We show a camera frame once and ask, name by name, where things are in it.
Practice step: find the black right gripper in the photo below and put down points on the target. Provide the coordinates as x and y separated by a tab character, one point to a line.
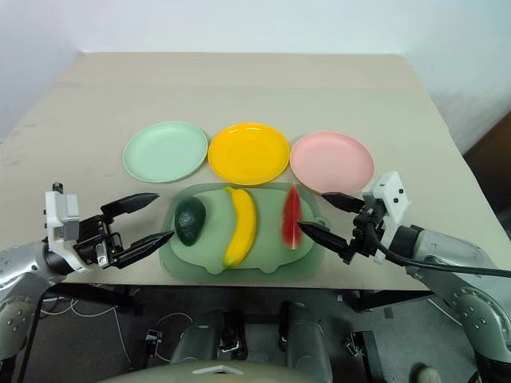
367	235

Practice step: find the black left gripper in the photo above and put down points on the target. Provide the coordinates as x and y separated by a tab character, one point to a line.
96	239

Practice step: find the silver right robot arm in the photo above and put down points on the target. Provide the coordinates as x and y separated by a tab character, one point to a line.
463	275

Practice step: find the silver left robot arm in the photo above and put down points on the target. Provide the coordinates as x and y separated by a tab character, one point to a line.
20	287

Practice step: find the pink plate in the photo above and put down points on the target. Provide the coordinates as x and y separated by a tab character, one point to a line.
332	159

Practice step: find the mint green plate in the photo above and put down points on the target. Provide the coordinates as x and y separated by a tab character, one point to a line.
165	151

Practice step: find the yellow plate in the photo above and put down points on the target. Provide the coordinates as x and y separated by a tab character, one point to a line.
248	153

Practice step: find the red watermelon slice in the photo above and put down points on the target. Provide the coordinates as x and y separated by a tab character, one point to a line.
290	219

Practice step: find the dark green translucent tray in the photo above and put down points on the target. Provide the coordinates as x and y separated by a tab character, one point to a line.
175	259

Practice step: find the dark green avocado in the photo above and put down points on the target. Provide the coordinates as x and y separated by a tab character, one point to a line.
189	223

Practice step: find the light green pig-shaped board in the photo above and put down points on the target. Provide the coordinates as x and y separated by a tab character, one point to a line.
267	223

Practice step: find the yellow banana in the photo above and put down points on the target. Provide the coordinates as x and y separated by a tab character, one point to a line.
242	231

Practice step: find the grey robot right thigh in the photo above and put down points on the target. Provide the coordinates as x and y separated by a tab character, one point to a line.
305	335

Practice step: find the grey robot thigh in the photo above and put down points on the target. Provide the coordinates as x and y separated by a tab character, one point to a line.
305	335
197	339

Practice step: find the black table foot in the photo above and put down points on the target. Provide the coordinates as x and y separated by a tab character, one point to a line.
365	355
148	347

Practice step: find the grey robot left thigh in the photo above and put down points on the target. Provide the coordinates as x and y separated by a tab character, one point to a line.
197	339

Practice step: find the dark brown cabinet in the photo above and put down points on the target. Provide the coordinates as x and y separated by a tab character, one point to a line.
493	167

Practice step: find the grey robot torso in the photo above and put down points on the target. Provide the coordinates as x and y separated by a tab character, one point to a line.
215	373

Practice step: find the beige rounded object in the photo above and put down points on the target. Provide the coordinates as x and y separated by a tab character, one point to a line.
425	375

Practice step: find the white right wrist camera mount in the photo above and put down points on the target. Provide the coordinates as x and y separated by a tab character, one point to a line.
393	199

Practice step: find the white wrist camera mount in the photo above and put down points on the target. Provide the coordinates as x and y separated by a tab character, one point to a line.
393	199
60	215

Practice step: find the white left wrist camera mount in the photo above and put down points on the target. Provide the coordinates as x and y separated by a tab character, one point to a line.
60	215

